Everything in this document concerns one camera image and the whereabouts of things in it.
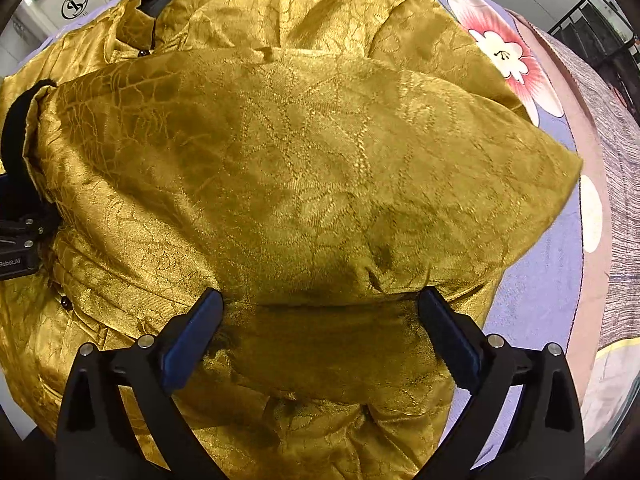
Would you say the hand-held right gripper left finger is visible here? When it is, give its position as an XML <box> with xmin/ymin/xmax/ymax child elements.
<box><xmin>56</xmin><ymin>287</ymin><xmax>224</xmax><ymax>480</ymax></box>

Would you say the black wire cart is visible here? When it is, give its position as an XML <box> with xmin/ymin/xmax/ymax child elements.
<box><xmin>547</xmin><ymin>0</ymin><xmax>640</xmax><ymax>106</ymax></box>

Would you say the gold satin padded jacket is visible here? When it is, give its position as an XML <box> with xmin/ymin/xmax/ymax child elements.
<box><xmin>0</xmin><ymin>0</ymin><xmax>585</xmax><ymax>480</ymax></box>

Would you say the white beauty machine with screen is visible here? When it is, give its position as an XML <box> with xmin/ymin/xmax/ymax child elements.
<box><xmin>12</xmin><ymin>0</ymin><xmax>116</xmax><ymax>43</ymax></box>

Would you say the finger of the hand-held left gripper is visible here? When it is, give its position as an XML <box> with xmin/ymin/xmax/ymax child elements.
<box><xmin>0</xmin><ymin>172</ymin><xmax>59</xmax><ymax>241</ymax></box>

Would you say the grey striped cloth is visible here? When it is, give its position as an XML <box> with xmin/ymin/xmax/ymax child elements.
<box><xmin>545</xmin><ymin>30</ymin><xmax>640</xmax><ymax>351</ymax></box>

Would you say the purple floral bedsheet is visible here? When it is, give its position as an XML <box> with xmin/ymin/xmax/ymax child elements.
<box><xmin>10</xmin><ymin>0</ymin><xmax>611</xmax><ymax>480</ymax></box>

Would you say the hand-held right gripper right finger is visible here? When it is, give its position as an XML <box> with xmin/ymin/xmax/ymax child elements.
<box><xmin>417</xmin><ymin>286</ymin><xmax>585</xmax><ymax>480</ymax></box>

